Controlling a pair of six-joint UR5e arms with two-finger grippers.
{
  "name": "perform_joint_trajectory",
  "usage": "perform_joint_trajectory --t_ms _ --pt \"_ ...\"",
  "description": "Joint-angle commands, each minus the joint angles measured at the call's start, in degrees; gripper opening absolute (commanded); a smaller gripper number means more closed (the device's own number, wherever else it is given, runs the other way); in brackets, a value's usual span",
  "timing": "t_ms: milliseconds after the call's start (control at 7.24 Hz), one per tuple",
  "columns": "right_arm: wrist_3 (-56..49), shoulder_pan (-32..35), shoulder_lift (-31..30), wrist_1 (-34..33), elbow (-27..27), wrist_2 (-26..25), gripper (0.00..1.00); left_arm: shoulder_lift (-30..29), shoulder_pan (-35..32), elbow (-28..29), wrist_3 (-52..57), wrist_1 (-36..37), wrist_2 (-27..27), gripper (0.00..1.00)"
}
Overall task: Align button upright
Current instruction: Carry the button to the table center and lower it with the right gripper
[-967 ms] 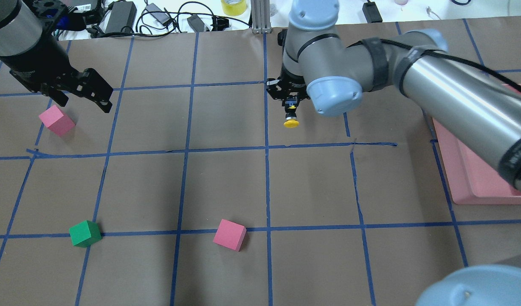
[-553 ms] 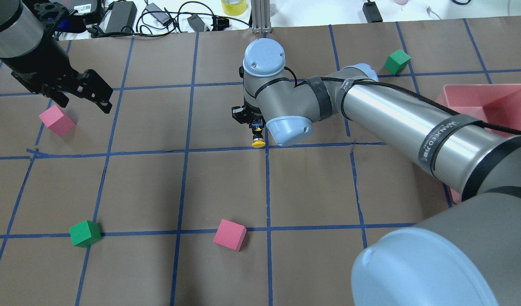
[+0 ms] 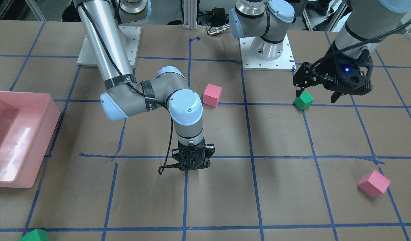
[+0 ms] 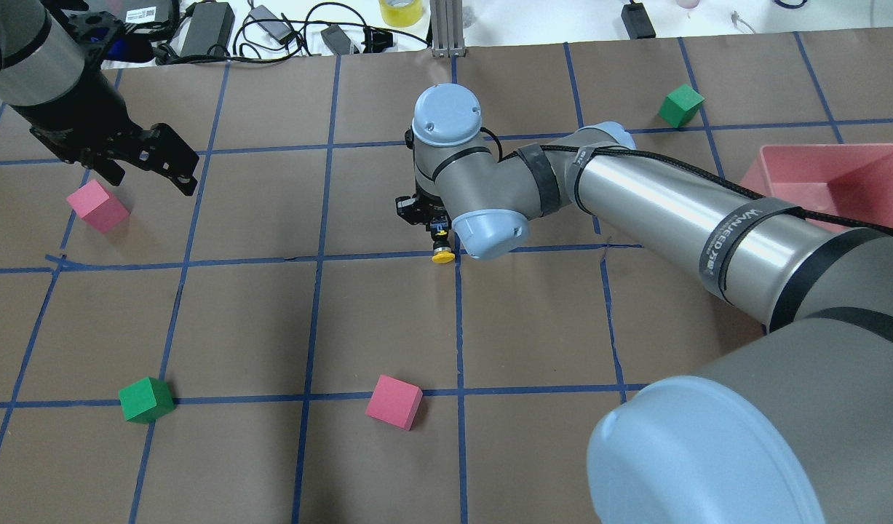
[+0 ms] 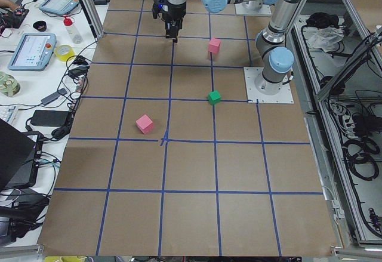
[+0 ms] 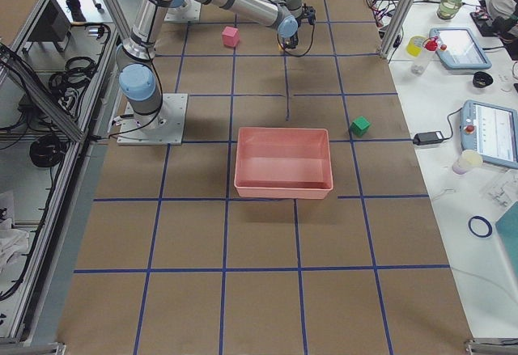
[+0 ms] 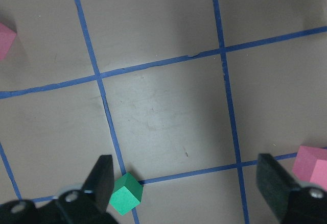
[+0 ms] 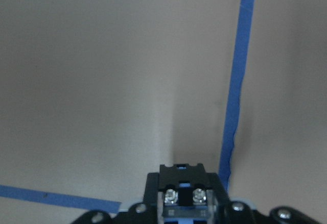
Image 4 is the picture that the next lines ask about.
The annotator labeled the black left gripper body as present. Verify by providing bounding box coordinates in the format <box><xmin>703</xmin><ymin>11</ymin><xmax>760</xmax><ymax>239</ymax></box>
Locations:
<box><xmin>30</xmin><ymin>122</ymin><xmax>146</xmax><ymax>169</ymax></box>

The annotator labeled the yellow tape roll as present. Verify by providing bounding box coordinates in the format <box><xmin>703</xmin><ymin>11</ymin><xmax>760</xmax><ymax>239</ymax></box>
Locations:
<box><xmin>378</xmin><ymin>0</ymin><xmax>424</xmax><ymax>28</ymax></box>

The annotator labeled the pink plastic bin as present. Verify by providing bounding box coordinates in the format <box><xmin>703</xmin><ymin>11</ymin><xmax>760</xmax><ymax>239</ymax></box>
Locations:
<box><xmin>740</xmin><ymin>143</ymin><xmax>893</xmax><ymax>228</ymax></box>

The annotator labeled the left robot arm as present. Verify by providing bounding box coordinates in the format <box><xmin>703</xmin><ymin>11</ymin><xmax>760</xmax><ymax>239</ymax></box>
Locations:
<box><xmin>0</xmin><ymin>1</ymin><xmax>199</xmax><ymax>196</ymax></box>

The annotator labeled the pink cube far side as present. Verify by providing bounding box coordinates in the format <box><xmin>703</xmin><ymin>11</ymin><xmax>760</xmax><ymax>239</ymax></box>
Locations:
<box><xmin>65</xmin><ymin>180</ymin><xmax>130</xmax><ymax>234</ymax></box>

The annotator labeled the aluminium frame post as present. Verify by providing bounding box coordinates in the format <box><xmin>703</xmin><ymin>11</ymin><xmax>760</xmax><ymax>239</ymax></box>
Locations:
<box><xmin>429</xmin><ymin>0</ymin><xmax>467</xmax><ymax>57</ymax></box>

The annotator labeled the black power adapter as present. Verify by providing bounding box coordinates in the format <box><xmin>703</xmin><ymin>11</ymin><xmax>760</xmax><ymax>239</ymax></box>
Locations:
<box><xmin>179</xmin><ymin>2</ymin><xmax>234</xmax><ymax>57</ymax></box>

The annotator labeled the pink cube near bases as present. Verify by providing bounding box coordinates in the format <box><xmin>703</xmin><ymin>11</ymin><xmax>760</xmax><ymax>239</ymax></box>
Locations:
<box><xmin>365</xmin><ymin>374</ymin><xmax>423</xmax><ymax>431</ymax></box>

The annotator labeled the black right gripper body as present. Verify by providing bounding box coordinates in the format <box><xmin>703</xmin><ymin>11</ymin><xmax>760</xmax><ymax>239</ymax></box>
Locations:
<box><xmin>395</xmin><ymin>193</ymin><xmax>451</xmax><ymax>230</ymax></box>

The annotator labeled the green cube near base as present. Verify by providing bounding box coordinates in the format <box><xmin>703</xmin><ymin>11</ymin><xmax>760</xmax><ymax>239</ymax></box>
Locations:
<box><xmin>118</xmin><ymin>377</ymin><xmax>175</xmax><ymax>424</ymax></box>

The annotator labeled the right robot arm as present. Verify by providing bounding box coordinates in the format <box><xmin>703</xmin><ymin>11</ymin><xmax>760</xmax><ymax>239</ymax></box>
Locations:
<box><xmin>396</xmin><ymin>83</ymin><xmax>893</xmax><ymax>523</ymax></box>

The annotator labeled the yellow push button switch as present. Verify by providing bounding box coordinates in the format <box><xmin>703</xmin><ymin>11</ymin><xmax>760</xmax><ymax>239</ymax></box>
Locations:
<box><xmin>432</xmin><ymin>230</ymin><xmax>456</xmax><ymax>264</ymax></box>

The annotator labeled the green cube near bin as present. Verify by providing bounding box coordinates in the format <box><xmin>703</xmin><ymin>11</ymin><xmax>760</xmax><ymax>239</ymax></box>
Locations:
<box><xmin>658</xmin><ymin>84</ymin><xmax>705</xmax><ymax>129</ymax></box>

